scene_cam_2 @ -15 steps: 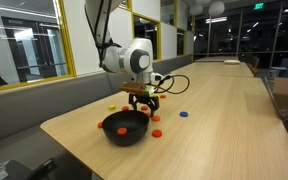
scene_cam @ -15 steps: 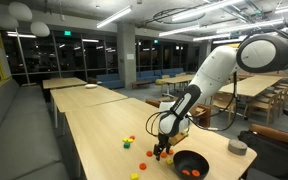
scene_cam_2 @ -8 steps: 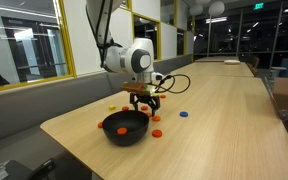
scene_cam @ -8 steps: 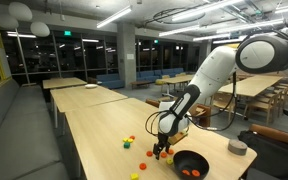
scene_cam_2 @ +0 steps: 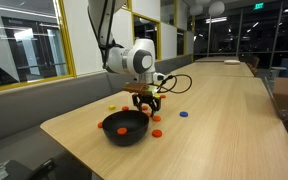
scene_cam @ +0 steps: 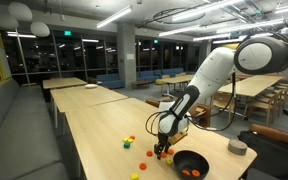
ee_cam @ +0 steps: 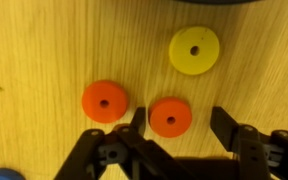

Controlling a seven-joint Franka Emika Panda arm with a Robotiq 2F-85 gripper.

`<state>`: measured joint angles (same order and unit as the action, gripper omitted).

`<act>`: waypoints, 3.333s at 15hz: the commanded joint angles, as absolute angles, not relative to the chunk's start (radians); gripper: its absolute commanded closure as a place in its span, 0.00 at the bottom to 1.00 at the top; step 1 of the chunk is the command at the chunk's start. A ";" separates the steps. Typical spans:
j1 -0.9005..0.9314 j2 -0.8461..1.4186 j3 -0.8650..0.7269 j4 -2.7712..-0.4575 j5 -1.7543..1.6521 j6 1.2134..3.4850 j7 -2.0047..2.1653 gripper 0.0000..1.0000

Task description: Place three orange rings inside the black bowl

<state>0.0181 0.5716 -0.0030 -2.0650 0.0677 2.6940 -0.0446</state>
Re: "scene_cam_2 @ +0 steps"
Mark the black equipment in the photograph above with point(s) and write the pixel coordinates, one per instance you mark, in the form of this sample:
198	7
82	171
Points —
40	168

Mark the white globe lamp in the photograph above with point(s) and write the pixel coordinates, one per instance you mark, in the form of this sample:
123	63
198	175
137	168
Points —
196	9
216	8

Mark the white round stool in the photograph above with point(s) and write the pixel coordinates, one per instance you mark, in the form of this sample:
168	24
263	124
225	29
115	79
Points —
277	69

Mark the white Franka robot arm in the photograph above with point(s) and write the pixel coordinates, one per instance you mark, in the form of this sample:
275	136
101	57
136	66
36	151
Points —
115	60

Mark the large yellow framed window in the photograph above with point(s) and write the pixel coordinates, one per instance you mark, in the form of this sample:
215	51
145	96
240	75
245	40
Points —
4	33

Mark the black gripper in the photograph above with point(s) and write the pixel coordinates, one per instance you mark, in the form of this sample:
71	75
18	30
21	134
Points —
144	98

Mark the black bowl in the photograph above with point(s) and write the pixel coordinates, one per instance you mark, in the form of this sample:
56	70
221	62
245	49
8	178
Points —
125	133

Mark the dark brown chair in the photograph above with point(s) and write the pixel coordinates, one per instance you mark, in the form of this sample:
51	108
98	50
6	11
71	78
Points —
254	65

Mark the green exit sign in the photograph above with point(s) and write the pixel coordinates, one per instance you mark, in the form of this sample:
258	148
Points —
259	6

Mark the yellow block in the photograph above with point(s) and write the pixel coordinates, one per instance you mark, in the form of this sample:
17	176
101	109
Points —
112	107

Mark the narrow yellow framed window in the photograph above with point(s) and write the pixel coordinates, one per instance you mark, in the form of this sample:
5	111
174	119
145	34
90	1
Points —
181	41

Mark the gray upholstered bench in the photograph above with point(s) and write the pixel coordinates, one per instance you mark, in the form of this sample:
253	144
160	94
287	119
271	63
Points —
24	110

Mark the light wood table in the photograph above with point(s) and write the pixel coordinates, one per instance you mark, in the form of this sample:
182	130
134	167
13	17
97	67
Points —
214	58
217	69

